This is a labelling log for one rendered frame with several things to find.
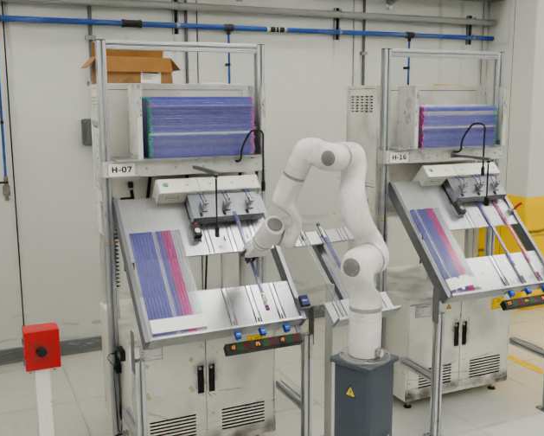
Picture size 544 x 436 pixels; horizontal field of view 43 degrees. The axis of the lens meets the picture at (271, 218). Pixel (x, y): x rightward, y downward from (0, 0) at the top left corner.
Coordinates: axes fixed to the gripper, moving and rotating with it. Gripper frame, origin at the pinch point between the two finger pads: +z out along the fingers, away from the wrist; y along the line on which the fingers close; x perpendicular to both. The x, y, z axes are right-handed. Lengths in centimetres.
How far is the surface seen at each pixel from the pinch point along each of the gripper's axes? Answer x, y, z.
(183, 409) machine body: 46, 25, 59
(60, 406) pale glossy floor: 16, 69, 144
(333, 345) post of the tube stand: 36, -41, 26
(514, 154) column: -108, -285, 106
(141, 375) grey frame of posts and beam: 38, 51, 16
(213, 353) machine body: 26, 10, 44
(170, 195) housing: -39.2, 24.6, 12.0
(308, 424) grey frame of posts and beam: 67, -23, 38
